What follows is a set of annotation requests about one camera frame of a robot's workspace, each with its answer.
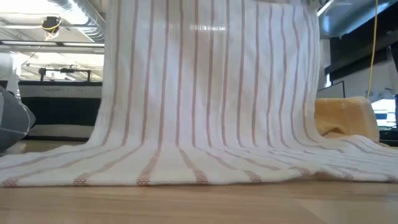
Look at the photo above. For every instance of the white pink-striped towel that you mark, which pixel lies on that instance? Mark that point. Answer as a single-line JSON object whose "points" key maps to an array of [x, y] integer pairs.
{"points": [[202, 109]]}

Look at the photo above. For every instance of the yellow checked towel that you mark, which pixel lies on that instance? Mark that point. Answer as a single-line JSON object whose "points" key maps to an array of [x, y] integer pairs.
{"points": [[345, 118]]}

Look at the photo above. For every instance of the grey plaid towel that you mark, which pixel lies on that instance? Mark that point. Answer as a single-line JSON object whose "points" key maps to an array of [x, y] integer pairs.
{"points": [[14, 121]]}

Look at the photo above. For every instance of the grey monitor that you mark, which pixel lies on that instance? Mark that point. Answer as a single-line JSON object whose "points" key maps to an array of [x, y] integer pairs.
{"points": [[332, 91]]}

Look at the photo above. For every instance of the navy white fabric bin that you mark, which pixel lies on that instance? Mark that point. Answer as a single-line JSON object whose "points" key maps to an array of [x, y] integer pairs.
{"points": [[62, 112]]}

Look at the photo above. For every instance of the long ceiling light strip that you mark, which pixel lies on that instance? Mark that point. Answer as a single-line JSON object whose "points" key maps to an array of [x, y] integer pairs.
{"points": [[37, 43]]}

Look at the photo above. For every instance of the black metal workstation frame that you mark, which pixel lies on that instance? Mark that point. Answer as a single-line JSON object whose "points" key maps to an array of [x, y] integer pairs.
{"points": [[65, 70]]}

